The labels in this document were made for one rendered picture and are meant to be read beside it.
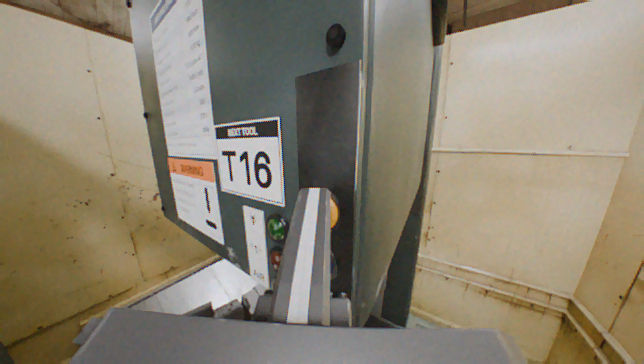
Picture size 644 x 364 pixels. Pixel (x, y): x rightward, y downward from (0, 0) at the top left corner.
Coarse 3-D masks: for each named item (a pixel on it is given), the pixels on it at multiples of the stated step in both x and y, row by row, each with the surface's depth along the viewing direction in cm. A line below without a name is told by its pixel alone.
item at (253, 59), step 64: (128, 0) 27; (256, 0) 12; (320, 0) 9; (384, 0) 9; (448, 0) 33; (256, 64) 13; (320, 64) 10; (384, 64) 10; (384, 128) 11; (384, 192) 14; (384, 256) 17
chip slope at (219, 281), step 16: (192, 272) 120; (208, 272) 126; (224, 272) 130; (240, 272) 135; (160, 288) 105; (176, 288) 110; (192, 288) 113; (208, 288) 117; (224, 288) 121; (240, 288) 125; (128, 304) 92; (144, 304) 97; (160, 304) 100; (176, 304) 103; (192, 304) 106
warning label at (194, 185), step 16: (176, 160) 26; (176, 176) 27; (192, 176) 23; (208, 176) 21; (176, 192) 28; (192, 192) 24; (208, 192) 21; (192, 208) 25; (208, 208) 22; (192, 224) 27; (208, 224) 23
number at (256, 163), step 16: (240, 144) 16; (256, 144) 14; (272, 144) 13; (240, 160) 16; (256, 160) 15; (272, 160) 14; (240, 176) 17; (256, 176) 15; (272, 176) 14; (272, 192) 14
